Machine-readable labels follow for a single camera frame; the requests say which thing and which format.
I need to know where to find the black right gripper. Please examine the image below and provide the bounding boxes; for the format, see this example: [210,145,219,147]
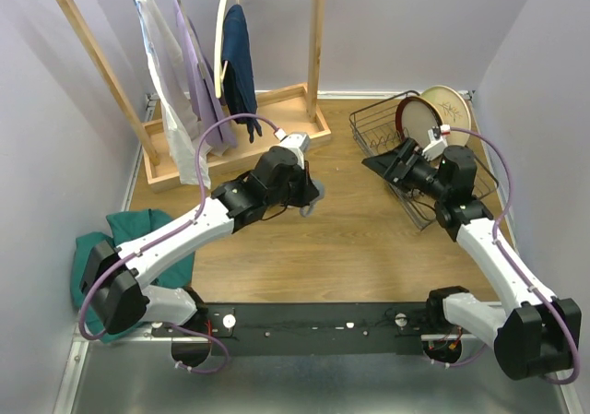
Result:
[362,136,449,201]

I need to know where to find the grey blue mug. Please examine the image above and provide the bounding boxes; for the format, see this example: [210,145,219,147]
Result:
[300,179,325,218]

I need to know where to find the red rimmed plate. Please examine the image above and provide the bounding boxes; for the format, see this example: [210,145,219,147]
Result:
[395,96,443,148]

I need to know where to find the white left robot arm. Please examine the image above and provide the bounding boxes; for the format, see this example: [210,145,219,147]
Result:
[79,146,325,336]

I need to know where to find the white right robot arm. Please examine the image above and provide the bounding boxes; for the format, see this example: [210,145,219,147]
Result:
[362,139,582,384]

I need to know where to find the wooden clothes rack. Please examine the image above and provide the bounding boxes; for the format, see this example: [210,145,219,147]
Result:
[55,0,331,193]

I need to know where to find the cream plate with branch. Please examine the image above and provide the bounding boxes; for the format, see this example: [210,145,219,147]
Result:
[416,85,472,147]

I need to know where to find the navy hanging garment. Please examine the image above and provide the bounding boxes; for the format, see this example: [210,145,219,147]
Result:
[222,4,257,115]

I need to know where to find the lavender hanging garment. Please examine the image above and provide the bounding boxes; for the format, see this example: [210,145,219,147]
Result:
[173,0,226,133]

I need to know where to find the cream round hanger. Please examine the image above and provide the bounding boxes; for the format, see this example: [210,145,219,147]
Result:
[213,0,241,99]

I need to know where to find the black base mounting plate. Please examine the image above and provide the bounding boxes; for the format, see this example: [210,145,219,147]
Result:
[151,301,462,358]

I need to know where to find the white hanging garment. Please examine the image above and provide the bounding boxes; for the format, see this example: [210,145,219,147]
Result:
[135,0,211,188]

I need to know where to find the green cloth pile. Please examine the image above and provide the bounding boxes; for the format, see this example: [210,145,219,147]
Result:
[70,207,196,344]

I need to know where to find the black wire dish rack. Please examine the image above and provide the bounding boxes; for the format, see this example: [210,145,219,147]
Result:
[348,90,499,231]

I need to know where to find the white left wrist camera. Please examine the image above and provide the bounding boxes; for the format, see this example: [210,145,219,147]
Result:
[274,128,311,169]

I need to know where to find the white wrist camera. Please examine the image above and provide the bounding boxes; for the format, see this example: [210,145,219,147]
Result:
[421,124,451,161]
[274,128,311,169]

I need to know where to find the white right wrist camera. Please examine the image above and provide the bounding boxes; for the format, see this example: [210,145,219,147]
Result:
[421,124,451,161]

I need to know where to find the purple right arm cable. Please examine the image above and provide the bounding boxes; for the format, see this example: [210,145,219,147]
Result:
[431,126,581,384]

